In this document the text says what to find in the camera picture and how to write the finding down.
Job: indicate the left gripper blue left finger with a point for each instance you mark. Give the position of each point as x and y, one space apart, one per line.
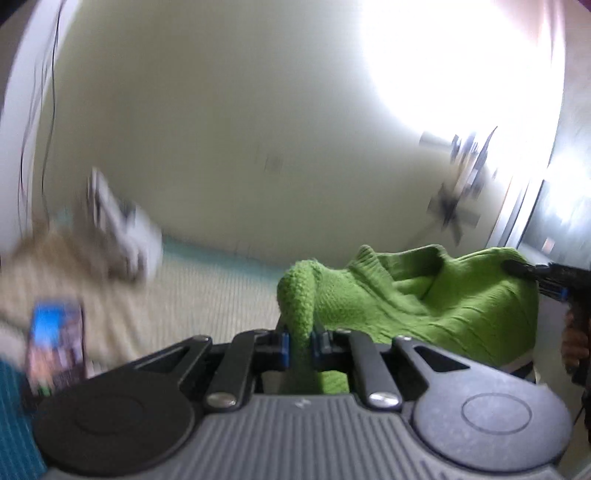
283 349

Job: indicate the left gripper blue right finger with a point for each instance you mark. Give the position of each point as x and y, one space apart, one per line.
319 347

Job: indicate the dark navy green knit sweater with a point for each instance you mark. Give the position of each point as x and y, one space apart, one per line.
468 305

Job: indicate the person's right hand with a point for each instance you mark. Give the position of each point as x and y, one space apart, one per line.
575 343

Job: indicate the white power strip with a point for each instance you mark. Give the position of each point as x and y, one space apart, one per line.
470 158

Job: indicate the white printed garment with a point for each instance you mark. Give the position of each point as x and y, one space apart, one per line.
115 237

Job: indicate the smartphone in dark case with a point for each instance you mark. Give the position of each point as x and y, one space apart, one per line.
55 353

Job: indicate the black tape cross on wall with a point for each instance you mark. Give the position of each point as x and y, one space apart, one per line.
446 207

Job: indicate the wall outlet plate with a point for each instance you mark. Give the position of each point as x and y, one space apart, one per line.
273 164

